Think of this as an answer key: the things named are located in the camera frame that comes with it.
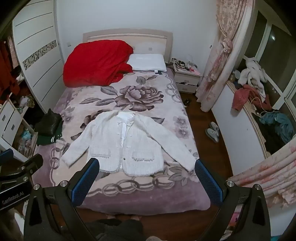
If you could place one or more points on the white slipper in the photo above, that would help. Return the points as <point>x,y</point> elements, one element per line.
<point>211,135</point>
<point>214,127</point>

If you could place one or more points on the bed with beige headboard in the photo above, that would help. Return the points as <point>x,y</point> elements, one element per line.
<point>148,37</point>

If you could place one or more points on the white pillow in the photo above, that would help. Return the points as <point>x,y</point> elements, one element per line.
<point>148,62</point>

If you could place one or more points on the clutter of small bottles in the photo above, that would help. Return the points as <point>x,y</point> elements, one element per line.
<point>182,63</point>

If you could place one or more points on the white framed window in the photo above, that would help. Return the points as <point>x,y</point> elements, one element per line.
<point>277,46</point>

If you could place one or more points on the pile of white clothes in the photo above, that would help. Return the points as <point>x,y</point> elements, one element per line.
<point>253,71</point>

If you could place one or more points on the red garment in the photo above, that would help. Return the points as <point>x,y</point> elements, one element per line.
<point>240,97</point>

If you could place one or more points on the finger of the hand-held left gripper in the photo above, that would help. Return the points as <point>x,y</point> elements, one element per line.
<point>5,156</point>
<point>32,163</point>

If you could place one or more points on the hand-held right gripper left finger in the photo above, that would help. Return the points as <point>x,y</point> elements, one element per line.
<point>84,185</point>

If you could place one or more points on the blue garment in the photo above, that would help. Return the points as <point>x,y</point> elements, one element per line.
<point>279,125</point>

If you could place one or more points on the green garment with white stripes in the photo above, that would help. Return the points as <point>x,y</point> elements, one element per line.
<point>47,140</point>

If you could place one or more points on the small dark floor item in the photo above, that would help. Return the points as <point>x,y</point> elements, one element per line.
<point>186,102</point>

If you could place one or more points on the cream fleece blanket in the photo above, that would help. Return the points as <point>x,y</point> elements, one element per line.
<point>143,92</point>

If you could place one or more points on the tied pink floral curtain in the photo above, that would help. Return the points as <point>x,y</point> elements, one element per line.
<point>219,58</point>

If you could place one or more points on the white wardrobe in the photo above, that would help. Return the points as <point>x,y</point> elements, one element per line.
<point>39,46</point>

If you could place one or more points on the white nightstand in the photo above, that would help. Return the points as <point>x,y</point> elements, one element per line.
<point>187,77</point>

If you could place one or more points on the white windowsill cabinet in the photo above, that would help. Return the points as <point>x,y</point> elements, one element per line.
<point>233,129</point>

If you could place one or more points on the red quilt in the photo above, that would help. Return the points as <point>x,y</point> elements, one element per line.
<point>97,62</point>

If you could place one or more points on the loose pink floral curtain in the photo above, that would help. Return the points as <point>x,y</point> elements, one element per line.
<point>266,171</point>

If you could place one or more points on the hanging red clothes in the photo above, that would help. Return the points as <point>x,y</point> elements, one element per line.
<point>7,69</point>

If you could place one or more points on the white drawer cabinet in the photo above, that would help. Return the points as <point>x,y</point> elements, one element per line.
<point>10,125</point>

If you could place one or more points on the dark green clothes pile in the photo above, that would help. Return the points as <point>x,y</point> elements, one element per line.
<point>48,122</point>

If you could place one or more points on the white fluffy jacket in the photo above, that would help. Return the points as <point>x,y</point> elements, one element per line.
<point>143,143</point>

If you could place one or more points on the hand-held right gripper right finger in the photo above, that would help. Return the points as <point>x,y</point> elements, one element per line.
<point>208,183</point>

